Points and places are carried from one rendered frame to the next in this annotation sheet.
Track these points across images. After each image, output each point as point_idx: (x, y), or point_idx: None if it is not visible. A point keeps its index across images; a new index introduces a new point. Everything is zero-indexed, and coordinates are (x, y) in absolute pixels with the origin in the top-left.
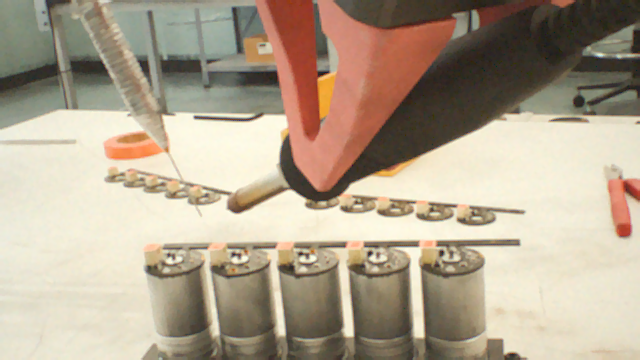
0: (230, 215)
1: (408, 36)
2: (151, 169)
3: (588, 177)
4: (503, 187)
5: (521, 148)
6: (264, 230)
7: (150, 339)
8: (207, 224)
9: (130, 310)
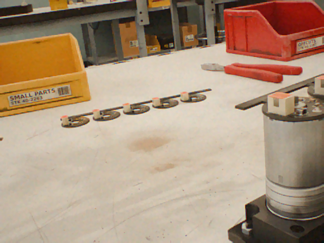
0: (14, 150)
1: None
2: None
3: (200, 72)
4: (169, 85)
5: (135, 73)
6: (68, 147)
7: (157, 239)
8: (6, 161)
9: (80, 234)
